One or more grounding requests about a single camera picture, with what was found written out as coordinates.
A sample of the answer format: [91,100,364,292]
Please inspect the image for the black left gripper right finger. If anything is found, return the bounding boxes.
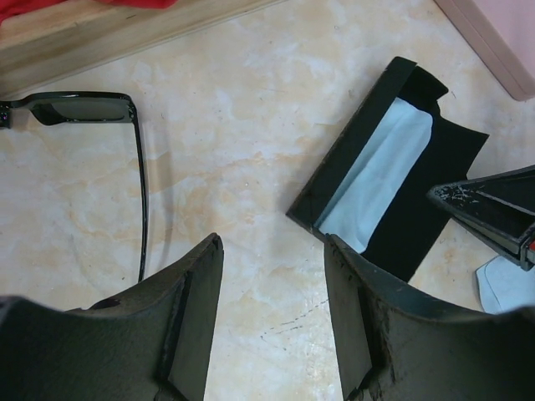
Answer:
[324,236,534,400]

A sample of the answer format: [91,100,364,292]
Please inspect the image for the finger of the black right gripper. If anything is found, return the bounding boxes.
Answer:
[427,165,534,270]

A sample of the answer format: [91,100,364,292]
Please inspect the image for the wooden clothes rack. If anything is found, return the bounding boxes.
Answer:
[1,0,272,97]

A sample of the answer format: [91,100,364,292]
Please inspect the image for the light blue cleaning cloth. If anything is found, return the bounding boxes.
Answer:
[316,98,433,253]

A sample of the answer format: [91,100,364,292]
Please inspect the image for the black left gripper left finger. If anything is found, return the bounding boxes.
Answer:
[1,234,224,400]

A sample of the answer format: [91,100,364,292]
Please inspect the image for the red tank top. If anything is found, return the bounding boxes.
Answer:
[1,0,177,23]

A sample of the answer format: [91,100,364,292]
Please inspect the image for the black sunglasses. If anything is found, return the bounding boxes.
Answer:
[0,91,150,283]

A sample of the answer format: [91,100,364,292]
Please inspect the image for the black glasses case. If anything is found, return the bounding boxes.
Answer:
[288,57,488,281]

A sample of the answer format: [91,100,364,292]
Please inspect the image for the pink glasses case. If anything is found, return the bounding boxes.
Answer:
[436,0,534,101]

